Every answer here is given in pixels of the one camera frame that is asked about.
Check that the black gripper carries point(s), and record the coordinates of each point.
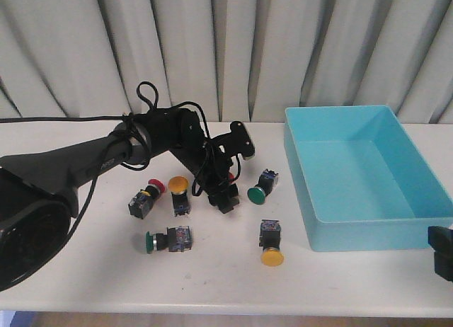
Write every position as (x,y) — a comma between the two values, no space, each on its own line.
(440,239)
(212,176)

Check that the yellow push button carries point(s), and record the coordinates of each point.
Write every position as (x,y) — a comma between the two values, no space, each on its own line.
(269,241)
(178,186)

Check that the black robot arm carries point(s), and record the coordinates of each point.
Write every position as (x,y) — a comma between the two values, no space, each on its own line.
(39,203)

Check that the green push button near box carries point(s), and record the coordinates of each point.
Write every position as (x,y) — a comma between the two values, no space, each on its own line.
(266,182)

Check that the light blue plastic box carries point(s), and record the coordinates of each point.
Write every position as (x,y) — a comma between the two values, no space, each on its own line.
(361,183)

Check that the green push button left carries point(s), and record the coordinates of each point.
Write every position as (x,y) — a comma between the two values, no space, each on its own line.
(176,239)

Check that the small red push button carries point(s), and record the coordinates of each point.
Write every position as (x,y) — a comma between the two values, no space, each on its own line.
(142,203)

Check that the yellow push button front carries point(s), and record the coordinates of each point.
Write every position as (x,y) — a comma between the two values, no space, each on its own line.
(269,241)

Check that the grey pleated curtain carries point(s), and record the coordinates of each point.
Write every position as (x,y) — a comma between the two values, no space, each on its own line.
(239,59)

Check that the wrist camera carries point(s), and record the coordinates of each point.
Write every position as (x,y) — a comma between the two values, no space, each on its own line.
(236,142)

